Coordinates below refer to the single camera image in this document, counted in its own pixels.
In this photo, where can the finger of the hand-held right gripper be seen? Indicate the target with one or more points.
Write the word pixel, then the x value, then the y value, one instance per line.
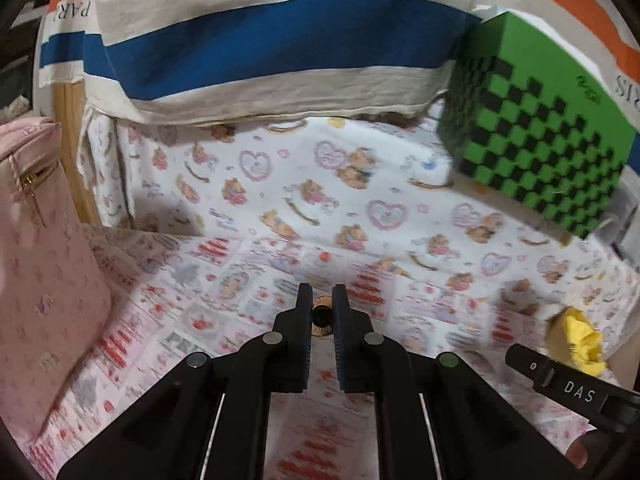
pixel 570 387

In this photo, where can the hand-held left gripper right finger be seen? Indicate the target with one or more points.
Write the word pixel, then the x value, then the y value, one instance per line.
pixel 344 345

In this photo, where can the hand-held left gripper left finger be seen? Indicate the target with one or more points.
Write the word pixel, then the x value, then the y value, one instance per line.
pixel 300 340

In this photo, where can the yellow object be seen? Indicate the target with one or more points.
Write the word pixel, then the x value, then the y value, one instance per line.
pixel 552 332

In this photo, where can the person's right hand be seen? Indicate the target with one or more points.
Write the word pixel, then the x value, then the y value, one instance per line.
pixel 579 455

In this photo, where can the yellow cloth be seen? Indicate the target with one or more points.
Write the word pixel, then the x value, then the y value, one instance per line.
pixel 582 340

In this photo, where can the red print tablecloth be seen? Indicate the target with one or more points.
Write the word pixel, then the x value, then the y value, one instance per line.
pixel 200 285

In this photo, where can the bear print cloth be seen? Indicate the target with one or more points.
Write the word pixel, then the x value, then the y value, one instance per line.
pixel 300 160

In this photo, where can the pink bag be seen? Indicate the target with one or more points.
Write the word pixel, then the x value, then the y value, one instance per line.
pixel 45 270

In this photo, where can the green checkered tissue box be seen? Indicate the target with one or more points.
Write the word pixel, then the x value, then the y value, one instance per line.
pixel 540 85

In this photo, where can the striped cloth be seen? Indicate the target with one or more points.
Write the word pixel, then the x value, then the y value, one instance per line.
pixel 250 35

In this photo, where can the wooden post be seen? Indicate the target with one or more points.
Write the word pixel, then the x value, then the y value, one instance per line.
pixel 67 125

